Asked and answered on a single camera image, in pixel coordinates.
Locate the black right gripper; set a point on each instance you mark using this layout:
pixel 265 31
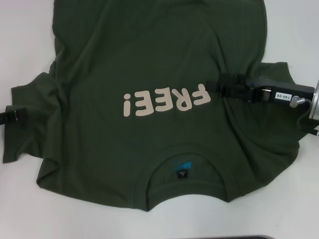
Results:
pixel 271 93

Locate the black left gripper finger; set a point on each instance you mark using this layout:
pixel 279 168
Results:
pixel 22 117
pixel 16 108

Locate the dark green T-shirt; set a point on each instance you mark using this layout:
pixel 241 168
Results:
pixel 154 62

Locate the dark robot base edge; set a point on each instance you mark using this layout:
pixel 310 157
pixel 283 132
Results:
pixel 244 237

